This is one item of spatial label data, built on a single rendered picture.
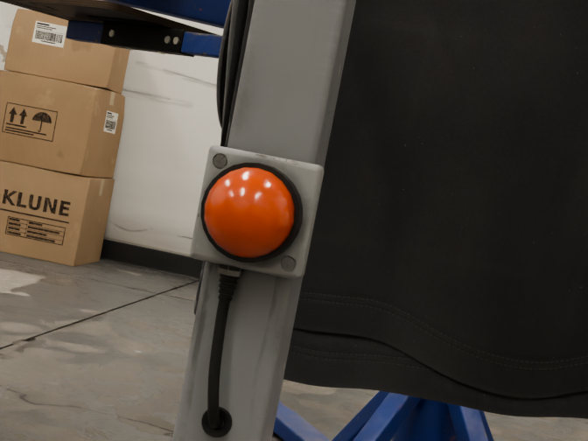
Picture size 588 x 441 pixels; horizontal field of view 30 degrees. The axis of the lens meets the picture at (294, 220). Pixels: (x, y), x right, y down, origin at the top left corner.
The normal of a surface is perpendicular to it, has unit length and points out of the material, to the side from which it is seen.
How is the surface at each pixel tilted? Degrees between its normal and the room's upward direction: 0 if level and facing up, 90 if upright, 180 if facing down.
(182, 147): 90
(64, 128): 91
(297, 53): 90
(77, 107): 90
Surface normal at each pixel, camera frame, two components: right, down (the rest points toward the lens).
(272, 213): 0.65, 0.00
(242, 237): -0.07, 0.52
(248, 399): -0.14, 0.03
